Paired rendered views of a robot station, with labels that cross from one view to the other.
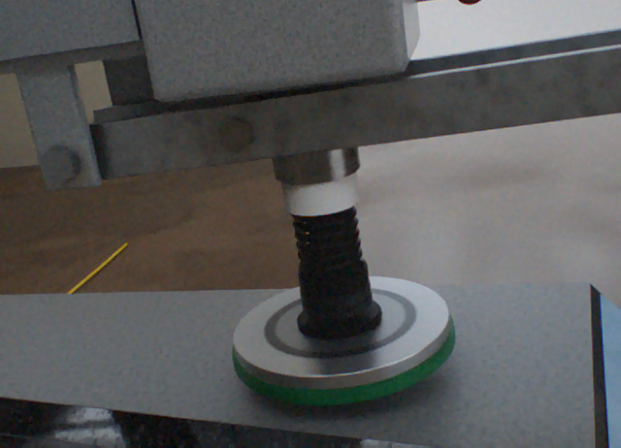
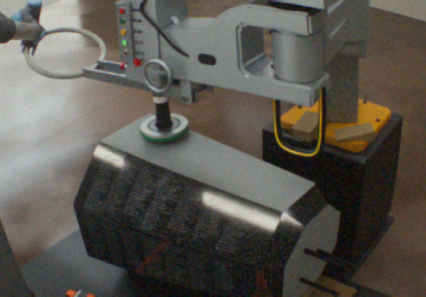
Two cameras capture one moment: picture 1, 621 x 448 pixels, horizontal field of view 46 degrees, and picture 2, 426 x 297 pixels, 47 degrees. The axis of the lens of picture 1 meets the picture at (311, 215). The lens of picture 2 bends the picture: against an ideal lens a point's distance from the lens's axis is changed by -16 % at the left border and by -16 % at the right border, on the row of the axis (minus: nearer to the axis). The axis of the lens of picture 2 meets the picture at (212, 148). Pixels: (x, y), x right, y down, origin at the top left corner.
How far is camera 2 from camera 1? 2.99 m
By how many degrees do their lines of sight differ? 128
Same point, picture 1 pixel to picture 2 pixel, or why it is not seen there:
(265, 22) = not seen: hidden behind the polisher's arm
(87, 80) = not seen: outside the picture
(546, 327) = (121, 133)
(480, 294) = (120, 145)
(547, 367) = (134, 126)
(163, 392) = (204, 141)
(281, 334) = (176, 124)
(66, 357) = (224, 159)
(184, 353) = (194, 150)
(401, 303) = (149, 124)
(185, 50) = not seen: hidden behind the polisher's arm
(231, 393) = (190, 137)
